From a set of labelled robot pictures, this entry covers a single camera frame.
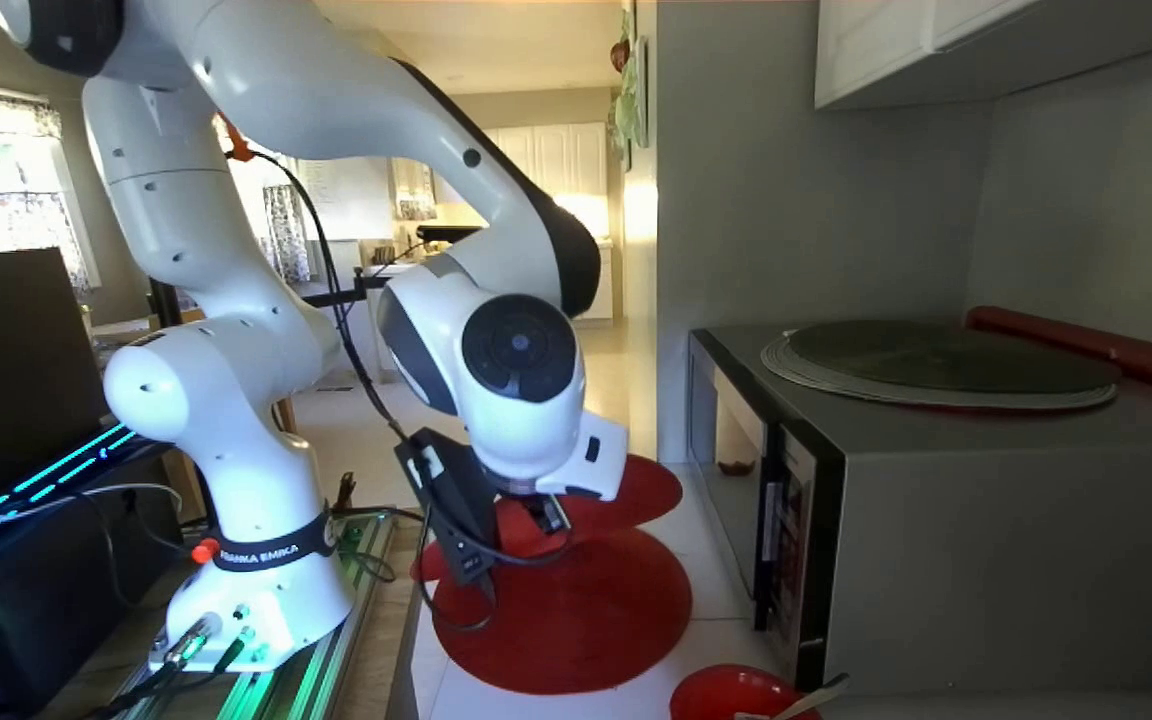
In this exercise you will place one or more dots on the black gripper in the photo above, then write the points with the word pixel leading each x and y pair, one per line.
pixel 535 514

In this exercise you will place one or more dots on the red round placemat top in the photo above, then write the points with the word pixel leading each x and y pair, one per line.
pixel 598 616

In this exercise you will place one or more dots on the red round placemat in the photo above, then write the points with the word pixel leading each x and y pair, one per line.
pixel 645 493
pixel 598 616

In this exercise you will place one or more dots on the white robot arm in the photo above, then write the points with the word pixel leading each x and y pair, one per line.
pixel 483 329

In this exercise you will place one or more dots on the red round placemat bottom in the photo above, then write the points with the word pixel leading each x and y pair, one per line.
pixel 645 493

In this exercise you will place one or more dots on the stainless steel microwave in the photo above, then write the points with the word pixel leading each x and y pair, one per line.
pixel 930 552

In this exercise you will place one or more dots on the glass microwave turntable plate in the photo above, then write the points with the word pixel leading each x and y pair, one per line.
pixel 939 365

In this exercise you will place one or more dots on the red plastic bowl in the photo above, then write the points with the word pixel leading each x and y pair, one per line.
pixel 728 689

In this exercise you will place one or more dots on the silver metal spoon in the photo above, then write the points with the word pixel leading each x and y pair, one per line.
pixel 816 696

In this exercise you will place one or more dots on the black computer monitor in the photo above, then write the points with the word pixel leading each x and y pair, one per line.
pixel 49 380

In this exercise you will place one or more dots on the white upper cabinets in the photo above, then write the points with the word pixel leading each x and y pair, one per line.
pixel 902 52

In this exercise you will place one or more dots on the red rolling pin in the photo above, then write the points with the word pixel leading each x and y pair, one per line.
pixel 1132 359

